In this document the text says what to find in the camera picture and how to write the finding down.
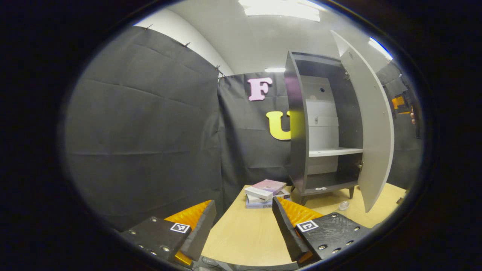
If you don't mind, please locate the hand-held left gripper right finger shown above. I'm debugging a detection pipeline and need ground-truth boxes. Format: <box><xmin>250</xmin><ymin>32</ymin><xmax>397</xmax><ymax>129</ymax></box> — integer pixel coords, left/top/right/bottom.
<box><xmin>272</xmin><ymin>196</ymin><xmax>377</xmax><ymax>268</ymax></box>

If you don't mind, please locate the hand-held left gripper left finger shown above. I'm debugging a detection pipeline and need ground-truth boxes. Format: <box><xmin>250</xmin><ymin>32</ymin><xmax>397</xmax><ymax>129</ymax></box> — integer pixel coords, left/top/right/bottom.
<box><xmin>120</xmin><ymin>199</ymin><xmax>217</xmax><ymax>268</ymax></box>

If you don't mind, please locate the grey cabinet door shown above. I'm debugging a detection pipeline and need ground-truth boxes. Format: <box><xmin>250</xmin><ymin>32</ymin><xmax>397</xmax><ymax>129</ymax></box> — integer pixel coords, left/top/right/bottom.
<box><xmin>331</xmin><ymin>30</ymin><xmax>395</xmax><ymax>213</ymax></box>

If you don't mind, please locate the dark grey cabinet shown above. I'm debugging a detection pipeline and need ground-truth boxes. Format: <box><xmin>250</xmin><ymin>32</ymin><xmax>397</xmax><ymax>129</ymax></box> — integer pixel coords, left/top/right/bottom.
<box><xmin>284</xmin><ymin>51</ymin><xmax>365</xmax><ymax>206</ymax></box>

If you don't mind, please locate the blue book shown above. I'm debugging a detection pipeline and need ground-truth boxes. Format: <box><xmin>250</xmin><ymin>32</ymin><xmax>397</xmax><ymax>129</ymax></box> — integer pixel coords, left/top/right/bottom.
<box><xmin>246</xmin><ymin>199</ymin><xmax>273</xmax><ymax>209</ymax></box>

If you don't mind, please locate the small white box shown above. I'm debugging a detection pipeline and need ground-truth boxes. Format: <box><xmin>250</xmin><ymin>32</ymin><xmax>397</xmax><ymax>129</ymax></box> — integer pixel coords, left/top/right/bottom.
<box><xmin>245</xmin><ymin>186</ymin><xmax>274</xmax><ymax>202</ymax></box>

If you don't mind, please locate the black backdrop cloth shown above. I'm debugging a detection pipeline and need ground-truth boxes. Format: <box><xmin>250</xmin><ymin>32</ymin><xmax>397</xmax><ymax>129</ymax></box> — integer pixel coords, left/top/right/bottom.
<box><xmin>62</xmin><ymin>24</ymin><xmax>424</xmax><ymax>232</ymax></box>

